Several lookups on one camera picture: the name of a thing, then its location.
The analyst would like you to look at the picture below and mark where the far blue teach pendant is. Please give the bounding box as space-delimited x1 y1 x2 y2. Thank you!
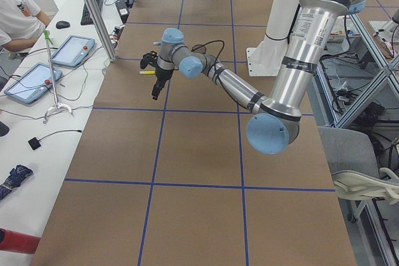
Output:
52 35 95 68

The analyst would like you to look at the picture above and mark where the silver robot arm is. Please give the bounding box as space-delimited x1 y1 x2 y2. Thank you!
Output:
140 0 365 154

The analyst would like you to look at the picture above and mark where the folded blue umbrella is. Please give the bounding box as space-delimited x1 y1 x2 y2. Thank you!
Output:
1 164 34 200

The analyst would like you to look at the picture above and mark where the brown paper table cover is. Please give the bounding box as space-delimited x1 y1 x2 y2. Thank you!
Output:
32 0 356 265

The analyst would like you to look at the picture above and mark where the black keyboard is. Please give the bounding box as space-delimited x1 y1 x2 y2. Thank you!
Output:
80 0 105 26

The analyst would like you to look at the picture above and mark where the small black device with cable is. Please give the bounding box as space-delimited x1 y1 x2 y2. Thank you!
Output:
27 130 82 150

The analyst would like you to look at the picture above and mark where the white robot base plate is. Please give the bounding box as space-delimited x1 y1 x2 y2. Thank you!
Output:
246 45 280 77

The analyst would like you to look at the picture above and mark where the near blue teach pendant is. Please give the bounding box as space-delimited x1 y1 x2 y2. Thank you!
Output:
4 63 52 104

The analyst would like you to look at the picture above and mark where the person in white shirt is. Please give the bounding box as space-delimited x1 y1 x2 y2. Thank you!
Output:
1 0 50 53

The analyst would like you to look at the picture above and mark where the grey white chair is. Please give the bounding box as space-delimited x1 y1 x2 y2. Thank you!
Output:
318 126 398 223

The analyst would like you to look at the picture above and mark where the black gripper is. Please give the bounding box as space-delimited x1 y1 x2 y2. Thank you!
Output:
140 51 173 100

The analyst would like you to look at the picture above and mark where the red cylinder object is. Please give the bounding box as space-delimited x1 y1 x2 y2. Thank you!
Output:
1 228 41 254

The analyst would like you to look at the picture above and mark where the aluminium frame post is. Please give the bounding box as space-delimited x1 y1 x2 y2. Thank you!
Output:
84 0 117 62

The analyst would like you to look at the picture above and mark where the black mesh pen cup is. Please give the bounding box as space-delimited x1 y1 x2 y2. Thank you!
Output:
191 44 207 54

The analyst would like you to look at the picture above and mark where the blue teach pendant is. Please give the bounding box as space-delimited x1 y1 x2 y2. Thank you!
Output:
4 63 52 104
52 35 95 68

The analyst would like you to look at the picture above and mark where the black computer mouse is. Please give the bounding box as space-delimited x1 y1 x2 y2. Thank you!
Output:
55 21 70 29

